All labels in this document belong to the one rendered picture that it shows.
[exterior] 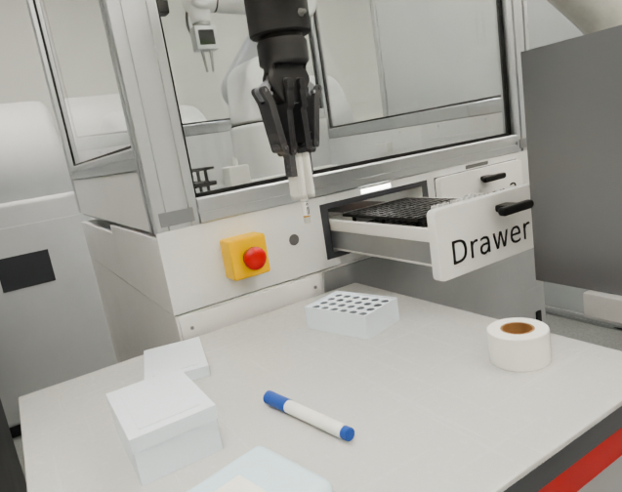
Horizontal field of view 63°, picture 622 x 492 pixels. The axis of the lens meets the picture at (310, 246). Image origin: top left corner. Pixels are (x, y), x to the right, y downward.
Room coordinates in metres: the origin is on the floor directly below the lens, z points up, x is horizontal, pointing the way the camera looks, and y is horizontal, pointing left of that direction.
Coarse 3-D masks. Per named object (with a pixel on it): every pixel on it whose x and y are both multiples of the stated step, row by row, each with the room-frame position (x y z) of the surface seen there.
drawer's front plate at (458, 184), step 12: (480, 168) 1.22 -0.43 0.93; (492, 168) 1.23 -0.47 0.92; (504, 168) 1.25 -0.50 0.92; (516, 168) 1.28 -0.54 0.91; (444, 180) 1.15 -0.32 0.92; (456, 180) 1.17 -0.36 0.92; (468, 180) 1.19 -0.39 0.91; (504, 180) 1.25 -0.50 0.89; (516, 180) 1.27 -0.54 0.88; (444, 192) 1.15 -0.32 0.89; (456, 192) 1.17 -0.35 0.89; (468, 192) 1.19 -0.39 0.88
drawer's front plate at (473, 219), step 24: (504, 192) 0.81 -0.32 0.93; (528, 192) 0.84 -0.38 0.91; (432, 216) 0.74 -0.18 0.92; (456, 216) 0.75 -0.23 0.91; (480, 216) 0.78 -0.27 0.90; (528, 216) 0.84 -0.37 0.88; (432, 240) 0.74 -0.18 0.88; (504, 240) 0.81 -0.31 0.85; (528, 240) 0.84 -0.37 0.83; (432, 264) 0.74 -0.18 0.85; (480, 264) 0.78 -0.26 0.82
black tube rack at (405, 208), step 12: (384, 204) 1.07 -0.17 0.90; (396, 204) 1.04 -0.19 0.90; (408, 204) 1.03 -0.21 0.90; (420, 204) 0.99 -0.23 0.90; (432, 204) 0.98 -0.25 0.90; (348, 216) 1.02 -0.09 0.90; (360, 216) 0.98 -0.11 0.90; (372, 216) 0.95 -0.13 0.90; (384, 216) 0.92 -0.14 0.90; (396, 216) 0.91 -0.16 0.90; (408, 216) 0.88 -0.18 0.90
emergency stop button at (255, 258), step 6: (246, 252) 0.84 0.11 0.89; (252, 252) 0.84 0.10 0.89; (258, 252) 0.85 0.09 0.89; (264, 252) 0.85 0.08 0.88; (246, 258) 0.84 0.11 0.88; (252, 258) 0.84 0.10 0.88; (258, 258) 0.84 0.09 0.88; (264, 258) 0.85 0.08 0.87; (246, 264) 0.84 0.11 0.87; (252, 264) 0.84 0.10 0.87; (258, 264) 0.84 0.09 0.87; (264, 264) 0.85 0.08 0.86
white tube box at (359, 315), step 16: (320, 304) 0.79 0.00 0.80; (336, 304) 0.78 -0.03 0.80; (352, 304) 0.77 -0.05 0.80; (368, 304) 0.76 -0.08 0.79; (384, 304) 0.74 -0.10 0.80; (320, 320) 0.76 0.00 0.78; (336, 320) 0.74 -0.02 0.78; (352, 320) 0.71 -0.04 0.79; (368, 320) 0.70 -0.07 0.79; (384, 320) 0.73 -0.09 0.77; (352, 336) 0.72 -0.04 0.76; (368, 336) 0.70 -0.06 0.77
